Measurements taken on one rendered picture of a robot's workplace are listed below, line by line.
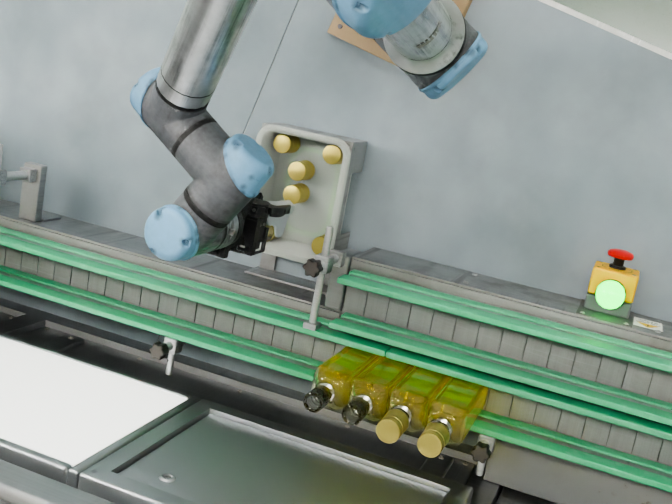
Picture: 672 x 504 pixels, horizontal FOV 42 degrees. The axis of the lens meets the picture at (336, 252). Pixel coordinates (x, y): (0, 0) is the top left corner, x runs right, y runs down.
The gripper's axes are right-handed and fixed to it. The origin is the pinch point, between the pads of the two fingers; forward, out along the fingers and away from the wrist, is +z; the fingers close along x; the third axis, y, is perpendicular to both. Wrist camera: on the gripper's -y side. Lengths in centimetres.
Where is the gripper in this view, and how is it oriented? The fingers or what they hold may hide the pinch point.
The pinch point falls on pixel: (275, 198)
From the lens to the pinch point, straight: 149.9
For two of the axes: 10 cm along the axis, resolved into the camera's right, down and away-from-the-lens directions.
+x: 9.2, 2.7, -2.9
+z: 3.4, -1.4, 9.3
